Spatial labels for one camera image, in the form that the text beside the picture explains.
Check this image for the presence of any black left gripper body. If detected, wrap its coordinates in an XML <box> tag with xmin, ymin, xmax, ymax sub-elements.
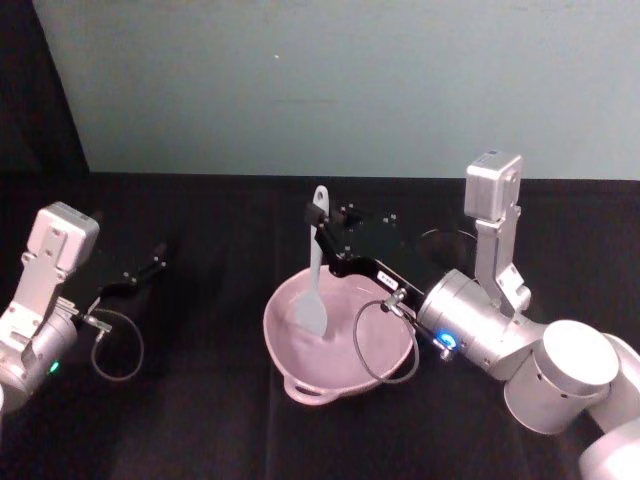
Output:
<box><xmin>63</xmin><ymin>234</ymin><xmax>140</xmax><ymax>317</ymax></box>

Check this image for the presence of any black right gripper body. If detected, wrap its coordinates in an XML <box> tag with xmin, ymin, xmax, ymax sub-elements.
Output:
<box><xmin>327</xmin><ymin>214</ymin><xmax>426</xmax><ymax>322</ymax></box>

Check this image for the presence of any grey silicone spatula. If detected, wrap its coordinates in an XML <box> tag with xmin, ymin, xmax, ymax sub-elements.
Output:
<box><xmin>292</xmin><ymin>184</ymin><xmax>331</xmax><ymax>339</ymax></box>

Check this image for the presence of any black round bowl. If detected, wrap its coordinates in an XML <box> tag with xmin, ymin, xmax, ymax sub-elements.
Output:
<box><xmin>417</xmin><ymin>228</ymin><xmax>474</xmax><ymax>276</ymax></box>

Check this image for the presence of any black curtain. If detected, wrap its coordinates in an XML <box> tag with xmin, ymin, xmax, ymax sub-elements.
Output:
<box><xmin>0</xmin><ymin>0</ymin><xmax>91</xmax><ymax>176</ymax></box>

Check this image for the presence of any black table cloth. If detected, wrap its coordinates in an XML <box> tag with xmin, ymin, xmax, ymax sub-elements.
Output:
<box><xmin>0</xmin><ymin>172</ymin><xmax>640</xmax><ymax>480</ymax></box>

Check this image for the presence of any thin dark right gripper cable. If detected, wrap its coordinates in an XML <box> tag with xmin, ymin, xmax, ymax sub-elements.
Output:
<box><xmin>352</xmin><ymin>288</ymin><xmax>420</xmax><ymax>386</ymax></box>

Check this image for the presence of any thin dark gripper cable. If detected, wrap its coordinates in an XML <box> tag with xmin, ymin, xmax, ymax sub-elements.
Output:
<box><xmin>352</xmin><ymin>288</ymin><xmax>420</xmax><ymax>386</ymax></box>
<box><xmin>82</xmin><ymin>308</ymin><xmax>146</xmax><ymax>384</ymax></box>

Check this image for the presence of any thin dark left gripper cable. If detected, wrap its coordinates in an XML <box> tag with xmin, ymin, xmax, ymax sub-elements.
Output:
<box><xmin>82</xmin><ymin>308</ymin><xmax>146</xmax><ymax>384</ymax></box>

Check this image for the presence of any pink bowl with handle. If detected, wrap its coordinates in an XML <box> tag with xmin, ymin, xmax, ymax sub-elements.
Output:
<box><xmin>263</xmin><ymin>264</ymin><xmax>416</xmax><ymax>405</ymax></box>

